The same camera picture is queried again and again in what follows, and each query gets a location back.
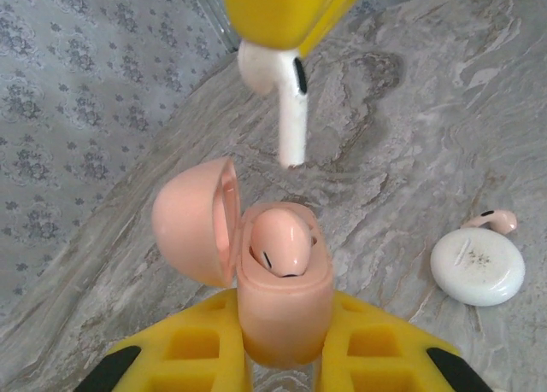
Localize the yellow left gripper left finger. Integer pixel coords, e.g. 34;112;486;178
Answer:
91;290;254;392

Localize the white wireless earbud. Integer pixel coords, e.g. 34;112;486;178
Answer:
237;41;310;170

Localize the aluminium corner post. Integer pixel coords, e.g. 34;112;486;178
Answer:
200;0;241;54

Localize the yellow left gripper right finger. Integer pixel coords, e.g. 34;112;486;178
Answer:
314;291;495;392

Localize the white round charging case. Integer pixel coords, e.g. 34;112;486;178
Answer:
429;228;527;308

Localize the pink wireless earbud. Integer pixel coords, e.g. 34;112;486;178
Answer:
250;207;312;278
460;209;520;236

